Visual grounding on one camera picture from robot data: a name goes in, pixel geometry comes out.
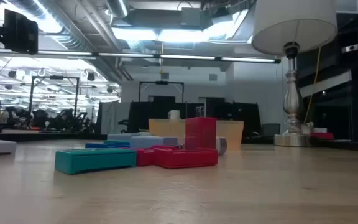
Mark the red flat box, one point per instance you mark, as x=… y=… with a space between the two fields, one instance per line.
x=322 y=136

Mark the white paper roll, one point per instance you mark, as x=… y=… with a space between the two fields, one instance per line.
x=175 y=115

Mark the small white box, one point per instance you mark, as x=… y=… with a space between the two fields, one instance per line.
x=320 y=130

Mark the long ceiling light bar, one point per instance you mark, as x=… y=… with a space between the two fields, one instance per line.
x=185 y=57

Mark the grey partition panel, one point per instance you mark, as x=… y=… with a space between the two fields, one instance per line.
x=113 y=118

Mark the black partition wall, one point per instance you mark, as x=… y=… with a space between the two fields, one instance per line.
x=141 y=115

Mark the red desk timer with display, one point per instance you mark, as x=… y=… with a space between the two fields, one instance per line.
x=185 y=158

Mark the crumpled white object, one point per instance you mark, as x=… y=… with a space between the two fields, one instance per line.
x=308 y=128

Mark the silver table lamp white shade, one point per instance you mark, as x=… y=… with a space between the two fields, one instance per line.
x=292 y=102

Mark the red wall charger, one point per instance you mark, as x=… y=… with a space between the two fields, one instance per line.
x=145 y=157
x=200 y=133

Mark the translucent orange bin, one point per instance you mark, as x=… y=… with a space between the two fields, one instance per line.
x=166 y=129

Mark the black metal frame stand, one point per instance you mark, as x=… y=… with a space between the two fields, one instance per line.
x=54 y=77
x=162 y=82

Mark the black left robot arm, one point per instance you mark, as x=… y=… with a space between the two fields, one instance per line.
x=20 y=31

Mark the teal wall charger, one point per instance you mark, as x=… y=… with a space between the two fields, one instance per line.
x=95 y=161
x=117 y=142

